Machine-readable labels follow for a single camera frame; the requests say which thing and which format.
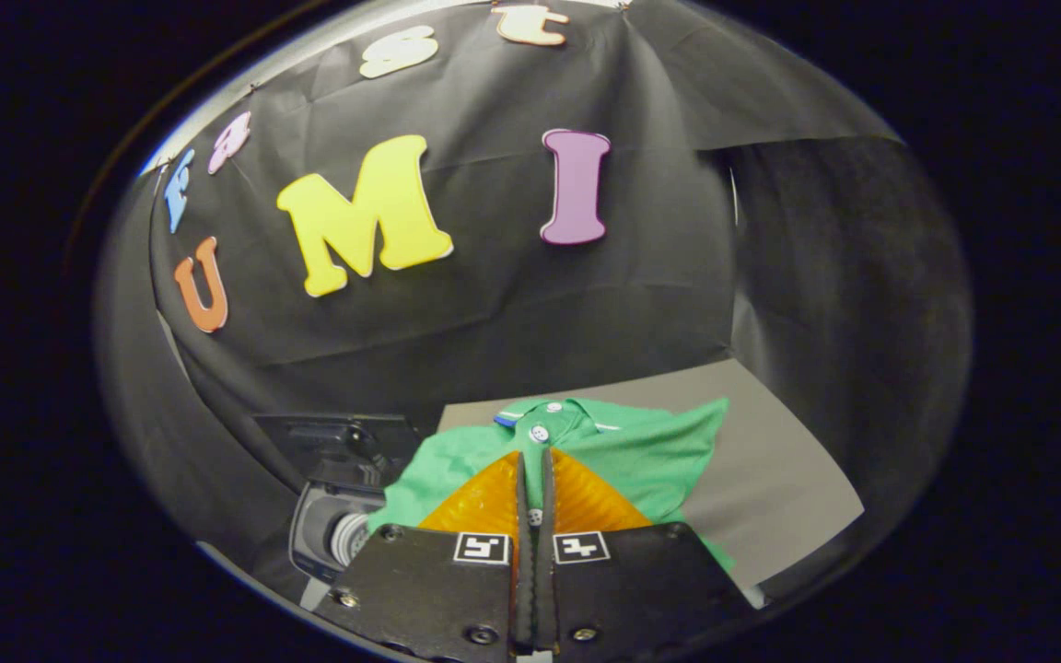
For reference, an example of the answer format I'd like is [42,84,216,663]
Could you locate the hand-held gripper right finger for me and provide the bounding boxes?
[535,447,762,657]

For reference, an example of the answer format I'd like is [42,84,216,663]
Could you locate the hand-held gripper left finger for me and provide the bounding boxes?
[314,449,536,659]

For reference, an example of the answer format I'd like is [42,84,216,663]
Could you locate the grey top-loading washing machine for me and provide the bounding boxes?
[254,413,423,586]

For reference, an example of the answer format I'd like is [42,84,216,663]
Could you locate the green polo shirt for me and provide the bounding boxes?
[367,396,739,572]

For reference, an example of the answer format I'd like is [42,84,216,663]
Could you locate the dark washing machine lid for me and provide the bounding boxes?
[254,413,423,489]

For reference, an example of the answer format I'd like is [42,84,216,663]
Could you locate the grey cabinet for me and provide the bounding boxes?
[438,359,866,590]

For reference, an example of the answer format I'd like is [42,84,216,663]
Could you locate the black backdrop cloth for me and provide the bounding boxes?
[93,0,974,590]

